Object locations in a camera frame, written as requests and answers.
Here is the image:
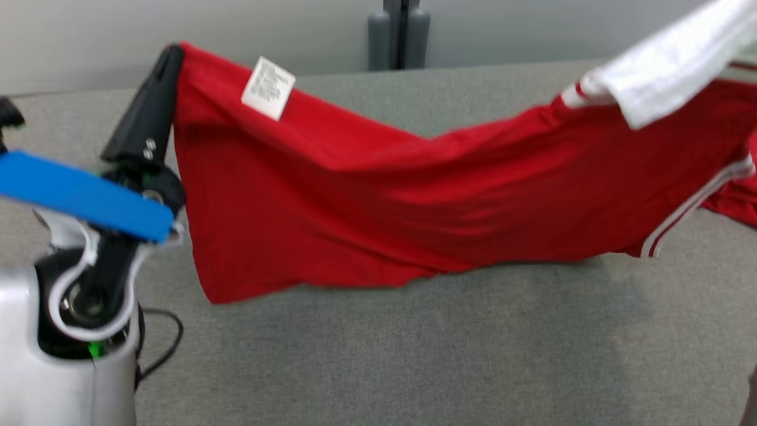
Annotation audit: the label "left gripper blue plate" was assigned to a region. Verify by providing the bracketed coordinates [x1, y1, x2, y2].
[0, 44, 187, 243]

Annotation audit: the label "red jersey with white stripes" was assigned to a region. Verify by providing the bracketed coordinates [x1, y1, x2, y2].
[172, 0, 757, 305]

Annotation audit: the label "red shorts with logo print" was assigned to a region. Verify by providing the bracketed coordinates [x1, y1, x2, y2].
[700, 172, 757, 229]

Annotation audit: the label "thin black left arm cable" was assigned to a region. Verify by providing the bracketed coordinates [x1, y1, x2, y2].
[133, 306, 185, 391]

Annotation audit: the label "grey double partition post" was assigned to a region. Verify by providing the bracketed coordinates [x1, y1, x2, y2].
[368, 0, 431, 72]

